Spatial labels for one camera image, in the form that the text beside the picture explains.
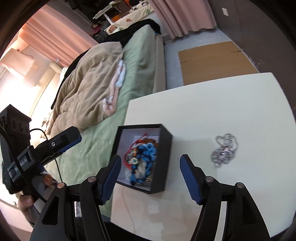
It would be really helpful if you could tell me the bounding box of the blue and red bead bracelet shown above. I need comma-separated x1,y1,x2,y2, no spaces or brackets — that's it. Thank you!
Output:
123,133,159,186

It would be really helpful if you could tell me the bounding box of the black jewelry box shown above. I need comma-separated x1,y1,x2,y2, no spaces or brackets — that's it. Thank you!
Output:
111,123,173,194

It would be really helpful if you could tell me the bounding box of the person's left hand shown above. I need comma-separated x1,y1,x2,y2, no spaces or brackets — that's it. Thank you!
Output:
18,171,57,227

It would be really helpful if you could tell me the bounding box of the beige blanket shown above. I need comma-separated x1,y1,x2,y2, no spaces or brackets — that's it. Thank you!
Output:
46,42,124,137

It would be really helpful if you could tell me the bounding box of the pink curtain by window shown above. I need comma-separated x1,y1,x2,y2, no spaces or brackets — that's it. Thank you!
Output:
18,5,98,67

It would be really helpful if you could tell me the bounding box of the flattened brown cardboard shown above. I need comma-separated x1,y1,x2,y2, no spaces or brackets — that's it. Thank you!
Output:
179,41,258,85

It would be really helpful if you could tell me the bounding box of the green bed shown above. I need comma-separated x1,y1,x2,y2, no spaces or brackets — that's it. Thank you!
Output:
46,25,156,185

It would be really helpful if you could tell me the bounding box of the black garment on bed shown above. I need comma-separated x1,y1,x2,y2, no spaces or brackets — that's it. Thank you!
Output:
51,19,166,110

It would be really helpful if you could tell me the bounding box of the white folding table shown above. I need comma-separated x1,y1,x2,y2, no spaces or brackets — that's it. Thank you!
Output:
93,1,132,24

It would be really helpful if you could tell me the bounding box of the floral patterned bedding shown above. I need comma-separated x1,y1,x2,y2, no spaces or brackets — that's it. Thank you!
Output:
105,1,154,35

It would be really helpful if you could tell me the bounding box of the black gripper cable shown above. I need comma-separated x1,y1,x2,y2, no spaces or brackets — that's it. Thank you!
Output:
28,128,63,183

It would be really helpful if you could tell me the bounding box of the silver ball chain necklace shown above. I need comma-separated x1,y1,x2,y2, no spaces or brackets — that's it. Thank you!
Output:
210,133,239,167

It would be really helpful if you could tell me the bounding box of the brown bead bracelet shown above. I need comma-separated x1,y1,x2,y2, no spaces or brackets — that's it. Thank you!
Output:
140,138,159,149

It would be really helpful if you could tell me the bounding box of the pink curtain near wall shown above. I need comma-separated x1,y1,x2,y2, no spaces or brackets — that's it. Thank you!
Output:
149,0,217,39

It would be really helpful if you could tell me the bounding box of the white wall switch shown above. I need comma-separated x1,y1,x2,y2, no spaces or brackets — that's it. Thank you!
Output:
222,8,229,16

